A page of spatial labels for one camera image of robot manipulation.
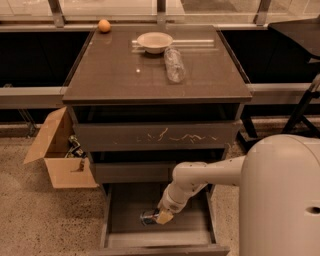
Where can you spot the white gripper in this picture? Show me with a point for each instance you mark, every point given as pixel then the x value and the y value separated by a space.
pixel 172 206

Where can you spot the blue silver redbull can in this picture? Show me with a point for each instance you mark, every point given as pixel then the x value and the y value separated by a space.
pixel 149 217

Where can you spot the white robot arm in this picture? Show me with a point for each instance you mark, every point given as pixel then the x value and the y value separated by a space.
pixel 279 194

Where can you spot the grey open bottom drawer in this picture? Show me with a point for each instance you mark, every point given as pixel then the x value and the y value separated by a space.
pixel 190 233

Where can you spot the grey middle drawer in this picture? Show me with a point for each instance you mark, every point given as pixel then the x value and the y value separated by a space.
pixel 133 172

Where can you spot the grey top drawer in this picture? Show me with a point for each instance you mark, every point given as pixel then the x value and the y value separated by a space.
pixel 156 136

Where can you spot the grey drawer cabinet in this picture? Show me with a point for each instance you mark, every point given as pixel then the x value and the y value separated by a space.
pixel 116 81

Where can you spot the open cardboard box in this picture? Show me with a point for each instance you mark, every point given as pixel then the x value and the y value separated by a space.
pixel 52 145

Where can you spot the items inside cardboard box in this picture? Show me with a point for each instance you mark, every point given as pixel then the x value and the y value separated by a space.
pixel 75 150

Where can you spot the clear plastic bottle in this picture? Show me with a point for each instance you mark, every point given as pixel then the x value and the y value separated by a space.
pixel 174 65

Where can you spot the black rolling stand base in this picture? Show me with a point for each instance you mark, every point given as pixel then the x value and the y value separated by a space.
pixel 298 116

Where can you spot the white bowl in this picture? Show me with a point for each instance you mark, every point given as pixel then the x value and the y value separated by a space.
pixel 155 42

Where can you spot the orange fruit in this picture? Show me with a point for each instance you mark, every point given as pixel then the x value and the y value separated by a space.
pixel 104 26

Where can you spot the metal window railing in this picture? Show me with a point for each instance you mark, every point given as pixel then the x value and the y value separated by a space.
pixel 29 15

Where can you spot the dark side table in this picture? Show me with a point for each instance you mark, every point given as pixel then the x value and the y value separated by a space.
pixel 306 33

